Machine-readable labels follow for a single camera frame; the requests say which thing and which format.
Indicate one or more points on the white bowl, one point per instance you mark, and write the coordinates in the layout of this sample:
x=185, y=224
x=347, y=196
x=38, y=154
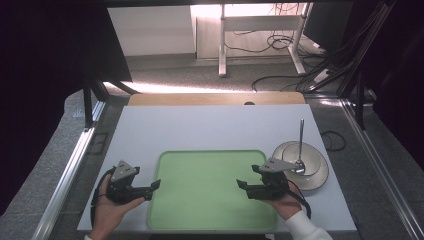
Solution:
x=310, y=160

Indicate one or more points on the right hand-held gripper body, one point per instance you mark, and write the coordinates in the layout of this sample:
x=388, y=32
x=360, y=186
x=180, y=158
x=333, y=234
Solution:
x=273, y=181

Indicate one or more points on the white power strip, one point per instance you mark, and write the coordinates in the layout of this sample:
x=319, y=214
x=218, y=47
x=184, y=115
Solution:
x=322, y=75

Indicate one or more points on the white board sheet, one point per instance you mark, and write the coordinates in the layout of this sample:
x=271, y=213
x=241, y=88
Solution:
x=206, y=126

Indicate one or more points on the person's right hand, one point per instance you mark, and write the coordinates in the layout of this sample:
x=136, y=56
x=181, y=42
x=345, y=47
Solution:
x=288, y=205

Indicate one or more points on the white panel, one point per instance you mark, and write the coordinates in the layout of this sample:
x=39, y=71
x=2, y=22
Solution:
x=151, y=30

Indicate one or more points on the green tray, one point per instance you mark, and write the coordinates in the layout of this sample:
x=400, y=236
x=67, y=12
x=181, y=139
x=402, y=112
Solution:
x=206, y=190

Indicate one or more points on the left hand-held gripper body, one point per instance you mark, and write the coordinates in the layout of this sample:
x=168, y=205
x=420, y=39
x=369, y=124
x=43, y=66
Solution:
x=124, y=171

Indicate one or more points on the black monitor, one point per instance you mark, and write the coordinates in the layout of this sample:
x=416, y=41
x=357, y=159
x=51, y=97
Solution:
x=328, y=23

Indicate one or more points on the black metal stand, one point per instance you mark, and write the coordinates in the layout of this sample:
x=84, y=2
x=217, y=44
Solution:
x=87, y=103
x=359, y=100

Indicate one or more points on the metal spoon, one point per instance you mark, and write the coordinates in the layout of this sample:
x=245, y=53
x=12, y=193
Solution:
x=301, y=140

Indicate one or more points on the aluminium rail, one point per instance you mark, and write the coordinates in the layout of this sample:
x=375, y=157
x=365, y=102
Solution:
x=376, y=166
x=71, y=166

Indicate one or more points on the white desk frame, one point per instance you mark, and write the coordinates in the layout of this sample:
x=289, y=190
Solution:
x=256, y=22

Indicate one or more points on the person's left hand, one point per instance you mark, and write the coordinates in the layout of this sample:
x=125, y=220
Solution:
x=108, y=213

